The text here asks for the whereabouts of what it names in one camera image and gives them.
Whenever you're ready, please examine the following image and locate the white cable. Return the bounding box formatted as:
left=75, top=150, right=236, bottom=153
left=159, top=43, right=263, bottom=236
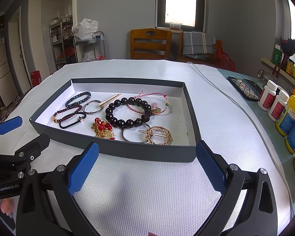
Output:
left=187, top=62, right=293, bottom=217

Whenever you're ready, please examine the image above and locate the gold pearl hair clip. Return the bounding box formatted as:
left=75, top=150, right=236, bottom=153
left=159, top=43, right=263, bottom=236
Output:
left=99, top=93, right=122, bottom=108

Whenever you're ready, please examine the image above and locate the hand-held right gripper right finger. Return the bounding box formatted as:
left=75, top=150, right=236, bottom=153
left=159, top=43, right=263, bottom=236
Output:
left=194, top=140, right=278, bottom=236

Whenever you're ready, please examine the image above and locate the wooden chair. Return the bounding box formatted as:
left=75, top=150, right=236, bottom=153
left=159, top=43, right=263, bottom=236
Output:
left=130, top=29, right=172, bottom=61
left=178, top=31, right=218, bottom=65

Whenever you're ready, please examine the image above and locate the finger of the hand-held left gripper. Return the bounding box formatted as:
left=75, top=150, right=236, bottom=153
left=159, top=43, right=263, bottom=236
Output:
left=0, top=133, right=51, bottom=171
left=0, top=115, right=23, bottom=144

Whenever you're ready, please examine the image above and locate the person's left hand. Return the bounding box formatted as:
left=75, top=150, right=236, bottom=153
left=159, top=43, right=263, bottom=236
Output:
left=0, top=199, right=15, bottom=214

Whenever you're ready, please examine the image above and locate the blue beaded bracelet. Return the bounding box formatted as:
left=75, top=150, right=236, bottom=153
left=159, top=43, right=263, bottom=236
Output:
left=65, top=91, right=92, bottom=108

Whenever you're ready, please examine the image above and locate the white refrigerator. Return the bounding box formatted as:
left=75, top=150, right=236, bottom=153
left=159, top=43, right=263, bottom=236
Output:
left=0, top=39, right=11, bottom=106

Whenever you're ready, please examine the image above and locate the metal mug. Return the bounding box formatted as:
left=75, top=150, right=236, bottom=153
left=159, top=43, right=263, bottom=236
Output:
left=258, top=69, right=278, bottom=80

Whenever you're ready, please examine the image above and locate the gold round hair clip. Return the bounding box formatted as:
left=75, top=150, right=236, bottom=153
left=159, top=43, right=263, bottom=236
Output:
left=138, top=125, right=173, bottom=146

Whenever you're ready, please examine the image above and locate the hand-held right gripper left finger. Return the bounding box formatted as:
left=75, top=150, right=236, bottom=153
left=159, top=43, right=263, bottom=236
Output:
left=16, top=141, right=100, bottom=236

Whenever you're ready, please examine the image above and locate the dark red bead bracelet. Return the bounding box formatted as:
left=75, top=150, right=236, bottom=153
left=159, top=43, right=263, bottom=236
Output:
left=52, top=104, right=83, bottom=123

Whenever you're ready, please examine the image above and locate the green box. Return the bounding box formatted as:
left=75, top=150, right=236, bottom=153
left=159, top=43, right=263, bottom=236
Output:
left=270, top=44, right=283, bottom=65

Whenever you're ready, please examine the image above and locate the black flat tray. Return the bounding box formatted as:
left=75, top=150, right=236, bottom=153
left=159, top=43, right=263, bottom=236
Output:
left=227, top=76, right=261, bottom=102

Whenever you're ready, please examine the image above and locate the red and gold necklace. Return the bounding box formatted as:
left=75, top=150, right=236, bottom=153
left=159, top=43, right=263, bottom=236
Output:
left=91, top=117, right=115, bottom=140

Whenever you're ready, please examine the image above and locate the black hair tie with charm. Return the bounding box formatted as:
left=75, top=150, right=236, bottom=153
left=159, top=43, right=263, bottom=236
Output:
left=59, top=112, right=87, bottom=129

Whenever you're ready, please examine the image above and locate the white plastic bag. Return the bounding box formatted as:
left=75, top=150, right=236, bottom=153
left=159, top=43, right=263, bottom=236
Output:
left=71, top=18, right=99, bottom=42

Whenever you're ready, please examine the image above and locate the metal trolley cart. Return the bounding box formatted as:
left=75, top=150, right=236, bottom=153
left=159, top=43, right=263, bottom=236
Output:
left=74, top=31, right=106, bottom=63

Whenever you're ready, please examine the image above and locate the shiny silver bangle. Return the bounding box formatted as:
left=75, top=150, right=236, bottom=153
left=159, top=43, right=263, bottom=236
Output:
left=83, top=100, right=103, bottom=115

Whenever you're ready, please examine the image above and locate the metal shelf rack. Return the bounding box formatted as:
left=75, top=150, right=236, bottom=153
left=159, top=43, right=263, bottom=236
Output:
left=49, top=15, right=75, bottom=70

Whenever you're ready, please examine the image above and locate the grey plaid cloth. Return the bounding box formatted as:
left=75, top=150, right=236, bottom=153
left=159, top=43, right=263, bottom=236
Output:
left=182, top=31, right=215, bottom=60

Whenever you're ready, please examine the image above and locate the black flower bouquet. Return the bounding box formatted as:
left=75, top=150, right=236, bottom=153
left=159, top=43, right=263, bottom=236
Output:
left=273, top=37, right=295, bottom=77

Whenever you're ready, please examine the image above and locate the red bag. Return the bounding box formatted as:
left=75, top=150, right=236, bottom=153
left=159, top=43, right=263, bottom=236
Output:
left=215, top=40, right=236, bottom=72

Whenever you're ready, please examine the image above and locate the red box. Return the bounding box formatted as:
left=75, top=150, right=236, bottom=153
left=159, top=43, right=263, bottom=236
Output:
left=31, top=70, right=42, bottom=87

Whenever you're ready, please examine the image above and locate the white pill bottle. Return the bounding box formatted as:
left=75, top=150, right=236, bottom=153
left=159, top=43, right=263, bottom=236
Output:
left=258, top=80, right=278, bottom=112
left=268, top=89, right=289, bottom=123

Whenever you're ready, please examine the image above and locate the grey shallow box tray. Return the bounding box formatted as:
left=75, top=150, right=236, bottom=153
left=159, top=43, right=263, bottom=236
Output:
left=29, top=78, right=200, bottom=163

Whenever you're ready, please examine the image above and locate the dark grey metal bangle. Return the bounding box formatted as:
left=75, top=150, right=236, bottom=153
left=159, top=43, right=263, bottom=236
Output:
left=121, top=125, right=150, bottom=143

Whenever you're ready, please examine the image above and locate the dark wooden bead bracelet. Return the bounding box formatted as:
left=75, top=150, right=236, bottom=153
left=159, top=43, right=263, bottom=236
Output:
left=105, top=97, right=153, bottom=129

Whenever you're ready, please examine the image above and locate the small jar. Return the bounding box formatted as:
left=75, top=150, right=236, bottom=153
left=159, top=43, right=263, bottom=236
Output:
left=286, top=59, right=295, bottom=75

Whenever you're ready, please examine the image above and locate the pink string bracelet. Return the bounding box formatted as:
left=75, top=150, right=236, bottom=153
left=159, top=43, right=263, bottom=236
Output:
left=127, top=90, right=170, bottom=116

